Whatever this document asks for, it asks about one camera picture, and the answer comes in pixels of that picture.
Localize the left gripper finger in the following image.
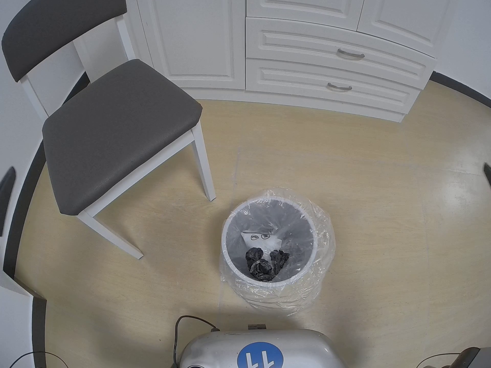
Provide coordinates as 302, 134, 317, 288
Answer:
0, 166, 16, 227

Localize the clear plastic bag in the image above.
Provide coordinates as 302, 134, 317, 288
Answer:
219, 186, 333, 317

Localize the black plastic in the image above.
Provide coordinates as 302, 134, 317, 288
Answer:
245, 247, 291, 282

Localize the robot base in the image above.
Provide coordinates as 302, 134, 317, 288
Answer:
180, 327, 346, 368

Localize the white trash bin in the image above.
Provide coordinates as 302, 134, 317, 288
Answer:
220, 199, 320, 307

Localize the grey and white chair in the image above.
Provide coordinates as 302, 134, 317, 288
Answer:
1, 0, 216, 260

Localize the white wardrobe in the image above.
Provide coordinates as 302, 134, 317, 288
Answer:
125, 0, 460, 123

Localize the white printed paper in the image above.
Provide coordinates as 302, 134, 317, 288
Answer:
241, 231, 283, 252

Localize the black cable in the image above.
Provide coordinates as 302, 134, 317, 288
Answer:
173, 315, 220, 368
7, 351, 64, 368
419, 353, 462, 368

